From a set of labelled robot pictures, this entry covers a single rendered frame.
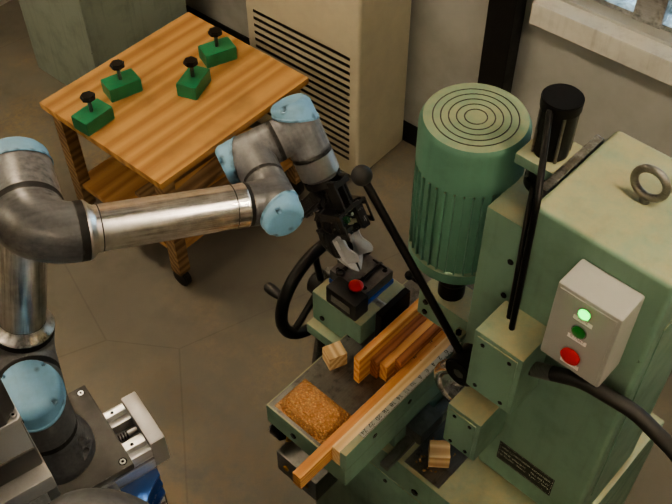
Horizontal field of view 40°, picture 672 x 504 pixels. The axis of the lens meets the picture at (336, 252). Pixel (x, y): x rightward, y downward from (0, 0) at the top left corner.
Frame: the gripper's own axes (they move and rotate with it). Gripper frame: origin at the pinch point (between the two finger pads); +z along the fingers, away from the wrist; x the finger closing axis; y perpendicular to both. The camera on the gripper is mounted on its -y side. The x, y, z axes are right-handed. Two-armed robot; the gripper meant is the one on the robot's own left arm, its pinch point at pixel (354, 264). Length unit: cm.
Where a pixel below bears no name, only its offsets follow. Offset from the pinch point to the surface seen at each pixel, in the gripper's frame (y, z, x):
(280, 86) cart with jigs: -113, -2, 75
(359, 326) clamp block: -2.1, 13.1, -3.5
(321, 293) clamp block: -11.6, 7.2, -2.7
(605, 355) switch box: 63, 0, -9
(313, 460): 8.4, 21.1, -30.4
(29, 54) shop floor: -263, -27, 62
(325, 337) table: -13.0, 16.9, -5.5
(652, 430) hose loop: 65, 14, -7
